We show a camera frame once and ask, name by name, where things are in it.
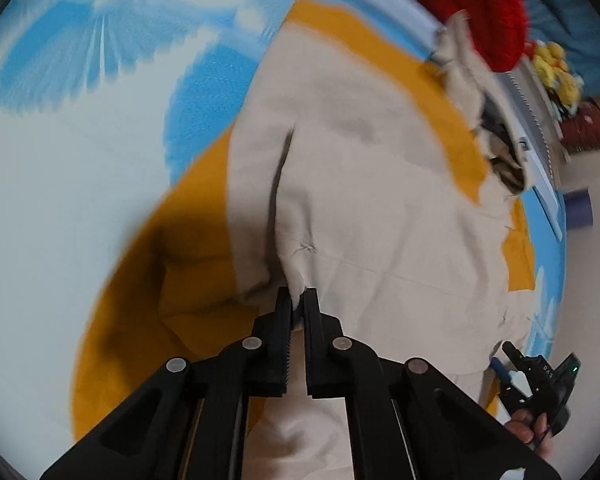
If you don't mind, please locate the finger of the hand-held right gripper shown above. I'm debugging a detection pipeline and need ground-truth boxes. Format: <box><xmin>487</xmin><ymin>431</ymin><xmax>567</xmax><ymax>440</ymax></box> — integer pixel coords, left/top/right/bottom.
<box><xmin>490</xmin><ymin>358</ymin><xmax>520</xmax><ymax>387</ymax></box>
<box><xmin>502</xmin><ymin>341</ymin><xmax>531</xmax><ymax>370</ymax></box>

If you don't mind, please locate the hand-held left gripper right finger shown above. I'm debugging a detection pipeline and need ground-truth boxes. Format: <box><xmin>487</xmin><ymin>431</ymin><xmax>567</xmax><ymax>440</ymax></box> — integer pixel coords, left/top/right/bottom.
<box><xmin>304</xmin><ymin>287</ymin><xmax>562</xmax><ymax>480</ymax></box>

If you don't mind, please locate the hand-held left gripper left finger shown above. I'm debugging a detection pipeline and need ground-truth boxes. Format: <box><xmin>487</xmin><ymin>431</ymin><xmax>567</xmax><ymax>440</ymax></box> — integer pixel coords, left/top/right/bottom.
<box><xmin>40</xmin><ymin>287</ymin><xmax>294</xmax><ymax>480</ymax></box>

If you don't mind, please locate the beige and orange cloth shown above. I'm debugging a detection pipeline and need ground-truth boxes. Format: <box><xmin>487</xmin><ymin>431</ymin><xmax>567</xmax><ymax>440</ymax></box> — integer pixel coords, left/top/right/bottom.
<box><xmin>72</xmin><ymin>0</ymin><xmax>538</xmax><ymax>480</ymax></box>

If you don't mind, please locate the person's right hand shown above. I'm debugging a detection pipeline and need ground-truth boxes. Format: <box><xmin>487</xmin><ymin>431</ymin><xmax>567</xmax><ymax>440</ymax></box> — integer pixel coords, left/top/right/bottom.
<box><xmin>509</xmin><ymin>408</ymin><xmax>553</xmax><ymax>459</ymax></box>

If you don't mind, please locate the dark red cushion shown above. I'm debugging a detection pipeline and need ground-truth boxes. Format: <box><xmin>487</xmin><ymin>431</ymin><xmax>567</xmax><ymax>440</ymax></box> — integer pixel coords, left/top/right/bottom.
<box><xmin>557</xmin><ymin>99</ymin><xmax>600</xmax><ymax>155</ymax></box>

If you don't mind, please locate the blue and white bed sheet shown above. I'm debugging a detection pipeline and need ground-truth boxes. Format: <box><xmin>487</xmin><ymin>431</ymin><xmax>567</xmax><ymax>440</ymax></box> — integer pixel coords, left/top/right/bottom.
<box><xmin>0</xmin><ymin>0</ymin><xmax>570</xmax><ymax>480</ymax></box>

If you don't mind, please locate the yellow bear plush toy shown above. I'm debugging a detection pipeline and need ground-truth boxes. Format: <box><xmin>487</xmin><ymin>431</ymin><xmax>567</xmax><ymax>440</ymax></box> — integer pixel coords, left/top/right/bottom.
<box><xmin>550</xmin><ymin>71</ymin><xmax>584</xmax><ymax>108</ymax></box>

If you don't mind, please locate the yellow duck plush toy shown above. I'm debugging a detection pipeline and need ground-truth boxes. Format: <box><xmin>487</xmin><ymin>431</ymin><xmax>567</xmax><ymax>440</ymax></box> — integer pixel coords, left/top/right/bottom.
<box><xmin>530</xmin><ymin>41</ymin><xmax>567</xmax><ymax>83</ymax></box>

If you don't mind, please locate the blue curtain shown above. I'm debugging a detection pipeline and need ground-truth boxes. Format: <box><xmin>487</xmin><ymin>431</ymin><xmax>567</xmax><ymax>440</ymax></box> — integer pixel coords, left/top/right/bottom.
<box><xmin>512</xmin><ymin>0</ymin><xmax>600</xmax><ymax>106</ymax></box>

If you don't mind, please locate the red folded blanket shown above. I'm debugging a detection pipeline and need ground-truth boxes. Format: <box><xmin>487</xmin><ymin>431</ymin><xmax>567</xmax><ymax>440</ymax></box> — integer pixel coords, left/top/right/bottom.
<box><xmin>362</xmin><ymin>0</ymin><xmax>528</xmax><ymax>73</ymax></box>

